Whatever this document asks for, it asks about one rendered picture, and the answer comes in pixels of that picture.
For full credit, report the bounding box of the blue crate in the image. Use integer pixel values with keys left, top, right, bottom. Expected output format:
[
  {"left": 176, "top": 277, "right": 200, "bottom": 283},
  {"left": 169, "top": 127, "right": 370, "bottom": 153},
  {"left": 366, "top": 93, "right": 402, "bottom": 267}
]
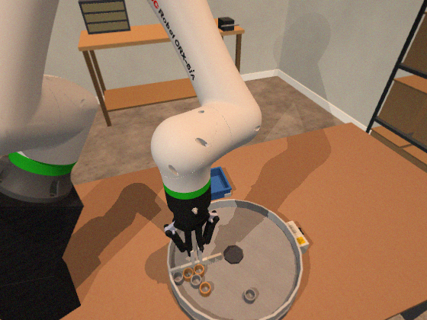
[{"left": 210, "top": 166, "right": 232, "bottom": 200}]

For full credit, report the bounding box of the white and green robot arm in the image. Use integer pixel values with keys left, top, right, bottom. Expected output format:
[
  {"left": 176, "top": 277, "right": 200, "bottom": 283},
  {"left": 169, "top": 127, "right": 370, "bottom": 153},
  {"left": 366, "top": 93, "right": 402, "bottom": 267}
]
[{"left": 0, "top": 0, "right": 262, "bottom": 217}]

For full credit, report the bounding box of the grey metal bushing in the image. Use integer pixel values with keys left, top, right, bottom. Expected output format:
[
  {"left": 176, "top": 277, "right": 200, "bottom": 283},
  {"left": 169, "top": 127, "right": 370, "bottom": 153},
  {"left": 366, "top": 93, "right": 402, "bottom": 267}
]
[
  {"left": 191, "top": 274, "right": 202, "bottom": 289},
  {"left": 244, "top": 288, "right": 256, "bottom": 304},
  {"left": 172, "top": 271, "right": 184, "bottom": 286}
]

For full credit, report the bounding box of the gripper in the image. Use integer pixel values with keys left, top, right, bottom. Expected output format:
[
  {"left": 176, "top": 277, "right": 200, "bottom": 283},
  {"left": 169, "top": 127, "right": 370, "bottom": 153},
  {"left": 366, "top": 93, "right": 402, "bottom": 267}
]
[{"left": 164, "top": 209, "right": 220, "bottom": 265}]

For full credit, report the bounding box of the bronze bushing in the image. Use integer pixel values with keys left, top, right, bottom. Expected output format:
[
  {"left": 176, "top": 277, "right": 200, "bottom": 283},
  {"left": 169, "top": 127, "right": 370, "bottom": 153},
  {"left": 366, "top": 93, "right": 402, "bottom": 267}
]
[
  {"left": 183, "top": 267, "right": 194, "bottom": 282},
  {"left": 200, "top": 282, "right": 211, "bottom": 297},
  {"left": 194, "top": 264, "right": 204, "bottom": 277}
]

